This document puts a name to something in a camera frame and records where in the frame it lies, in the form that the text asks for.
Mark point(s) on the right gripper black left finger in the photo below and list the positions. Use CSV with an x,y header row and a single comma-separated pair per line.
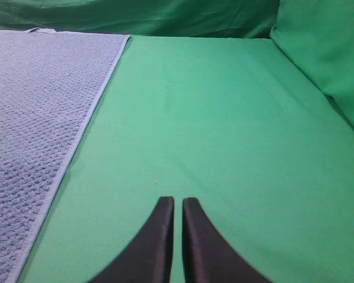
x,y
148,257

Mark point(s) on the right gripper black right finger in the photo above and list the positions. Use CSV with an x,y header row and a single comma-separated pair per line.
x,y
207,256

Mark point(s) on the blue waffle towel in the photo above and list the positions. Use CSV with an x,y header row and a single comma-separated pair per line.
x,y
50,85

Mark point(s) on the green backdrop cloth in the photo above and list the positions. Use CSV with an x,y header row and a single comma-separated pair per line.
x,y
318,36

